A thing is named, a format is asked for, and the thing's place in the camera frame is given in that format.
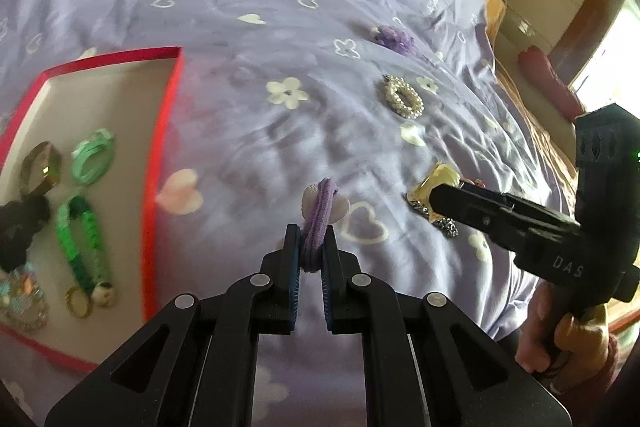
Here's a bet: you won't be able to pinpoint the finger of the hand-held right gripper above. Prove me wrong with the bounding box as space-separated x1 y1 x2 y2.
431 184 538 254
459 180 583 235

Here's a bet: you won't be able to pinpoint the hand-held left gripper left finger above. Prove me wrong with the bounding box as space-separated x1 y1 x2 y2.
45 223 304 427

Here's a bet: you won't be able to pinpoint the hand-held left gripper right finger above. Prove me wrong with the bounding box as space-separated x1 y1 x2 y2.
320 224 572 427

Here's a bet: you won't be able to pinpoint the clear yellow hair clip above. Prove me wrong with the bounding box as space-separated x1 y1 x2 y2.
406 161 462 208

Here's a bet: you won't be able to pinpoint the purple hair tie white shell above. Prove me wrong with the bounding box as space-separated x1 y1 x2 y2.
302 178 350 274

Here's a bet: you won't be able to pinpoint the green braided keychain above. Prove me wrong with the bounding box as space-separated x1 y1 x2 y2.
54 195 119 309

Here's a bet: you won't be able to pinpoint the small gold ring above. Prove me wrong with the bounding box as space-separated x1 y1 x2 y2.
64 286 94 320

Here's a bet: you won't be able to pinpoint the mint green hair ties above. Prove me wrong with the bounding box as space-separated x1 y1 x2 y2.
69 129 117 186

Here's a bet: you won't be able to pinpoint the red shallow box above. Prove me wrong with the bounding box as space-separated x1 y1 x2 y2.
0 46 184 374

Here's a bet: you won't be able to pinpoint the pastel beaded bracelet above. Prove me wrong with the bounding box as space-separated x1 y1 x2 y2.
0 264 52 334

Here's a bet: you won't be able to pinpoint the gold bangle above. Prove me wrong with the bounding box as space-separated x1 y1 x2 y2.
19 140 65 198

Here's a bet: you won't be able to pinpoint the black scrunchie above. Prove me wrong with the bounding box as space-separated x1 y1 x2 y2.
0 196 52 274

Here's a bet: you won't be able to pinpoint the person's right hand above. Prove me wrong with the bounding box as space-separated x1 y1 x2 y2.
514 281 624 394

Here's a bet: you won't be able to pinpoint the silver triangular hair comb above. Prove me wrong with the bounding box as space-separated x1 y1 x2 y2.
409 199 459 239

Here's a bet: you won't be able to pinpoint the reddish soft object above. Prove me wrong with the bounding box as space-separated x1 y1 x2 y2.
517 48 584 118

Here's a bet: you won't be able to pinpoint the orange bed sheet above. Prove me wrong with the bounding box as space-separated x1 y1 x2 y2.
479 0 581 208

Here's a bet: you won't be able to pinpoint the purple flower scrunchie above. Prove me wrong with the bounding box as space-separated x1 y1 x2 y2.
371 25 419 56

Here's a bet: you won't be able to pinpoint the purple flower print blanket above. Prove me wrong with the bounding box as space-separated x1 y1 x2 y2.
0 0 576 427

